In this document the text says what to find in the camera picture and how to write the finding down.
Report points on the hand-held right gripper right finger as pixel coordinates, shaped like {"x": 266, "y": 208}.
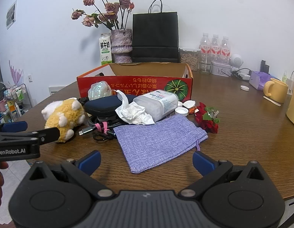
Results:
{"x": 204, "y": 162}

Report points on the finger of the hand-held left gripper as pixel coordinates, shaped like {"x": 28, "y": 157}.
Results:
{"x": 15, "y": 126}
{"x": 49, "y": 134}

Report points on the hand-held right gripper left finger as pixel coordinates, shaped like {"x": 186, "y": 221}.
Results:
{"x": 91, "y": 162}

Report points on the yellow white plush toy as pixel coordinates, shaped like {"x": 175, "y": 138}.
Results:
{"x": 66, "y": 114}

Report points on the purple fabric pouch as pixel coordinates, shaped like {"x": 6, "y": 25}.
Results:
{"x": 156, "y": 142}

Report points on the white bottle cap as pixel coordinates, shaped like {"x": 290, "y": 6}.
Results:
{"x": 181, "y": 111}
{"x": 189, "y": 104}
{"x": 179, "y": 104}

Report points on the dark blue zip case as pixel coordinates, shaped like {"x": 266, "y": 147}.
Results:
{"x": 102, "y": 105}

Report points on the white tissue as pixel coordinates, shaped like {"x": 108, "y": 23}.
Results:
{"x": 132, "y": 114}

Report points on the red cardboard box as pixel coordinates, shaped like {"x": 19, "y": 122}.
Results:
{"x": 137, "y": 82}

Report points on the wooden desktop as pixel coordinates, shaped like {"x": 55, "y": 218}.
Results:
{"x": 244, "y": 128}

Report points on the metal storage rack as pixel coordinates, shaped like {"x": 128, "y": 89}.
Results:
{"x": 11, "y": 104}

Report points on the red artificial flower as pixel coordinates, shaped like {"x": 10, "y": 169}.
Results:
{"x": 205, "y": 121}

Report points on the orange candy wrapper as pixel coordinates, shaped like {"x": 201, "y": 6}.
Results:
{"x": 192, "y": 110}

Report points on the iridescent crumpled wrap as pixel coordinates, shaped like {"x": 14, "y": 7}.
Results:
{"x": 98, "y": 90}

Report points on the white round lid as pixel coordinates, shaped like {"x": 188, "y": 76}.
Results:
{"x": 244, "y": 87}

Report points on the white paper strip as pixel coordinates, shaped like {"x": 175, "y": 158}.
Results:
{"x": 271, "y": 100}

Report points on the pale purple tin box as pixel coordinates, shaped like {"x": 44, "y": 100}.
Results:
{"x": 220, "y": 70}

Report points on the white power strip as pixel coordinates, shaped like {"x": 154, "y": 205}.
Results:
{"x": 244, "y": 76}

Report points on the purple tissue pack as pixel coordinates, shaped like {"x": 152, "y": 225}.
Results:
{"x": 258, "y": 79}

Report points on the white green milk carton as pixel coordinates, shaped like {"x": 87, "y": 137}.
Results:
{"x": 105, "y": 49}

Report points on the clear snack container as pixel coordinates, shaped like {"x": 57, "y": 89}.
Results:
{"x": 189, "y": 60}

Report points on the yellow mug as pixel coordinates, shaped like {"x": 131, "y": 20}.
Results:
{"x": 278, "y": 90}

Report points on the white round device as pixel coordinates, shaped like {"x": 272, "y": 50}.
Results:
{"x": 236, "y": 60}

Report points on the black upright boxes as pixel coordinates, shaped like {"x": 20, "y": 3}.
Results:
{"x": 264, "y": 66}

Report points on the purple ceramic vase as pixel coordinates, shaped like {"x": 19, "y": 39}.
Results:
{"x": 120, "y": 42}

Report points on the clear water bottle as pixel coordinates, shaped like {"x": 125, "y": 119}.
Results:
{"x": 205, "y": 45}
{"x": 225, "y": 47}
{"x": 215, "y": 46}

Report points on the small clear spray bottle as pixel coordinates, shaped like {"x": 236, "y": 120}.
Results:
{"x": 284, "y": 77}

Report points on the black paper bag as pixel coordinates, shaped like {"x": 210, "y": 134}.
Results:
{"x": 155, "y": 35}

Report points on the dried rose bouquet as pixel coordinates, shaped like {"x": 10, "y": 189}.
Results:
{"x": 111, "y": 8}

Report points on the white wall vent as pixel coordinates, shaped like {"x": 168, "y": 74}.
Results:
{"x": 55, "y": 89}

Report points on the white wall socket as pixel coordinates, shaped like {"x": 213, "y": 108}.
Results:
{"x": 30, "y": 78}

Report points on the purple wall decal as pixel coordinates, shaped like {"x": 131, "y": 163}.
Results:
{"x": 16, "y": 73}

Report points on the wall picture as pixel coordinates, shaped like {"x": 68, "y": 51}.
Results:
{"x": 11, "y": 14}

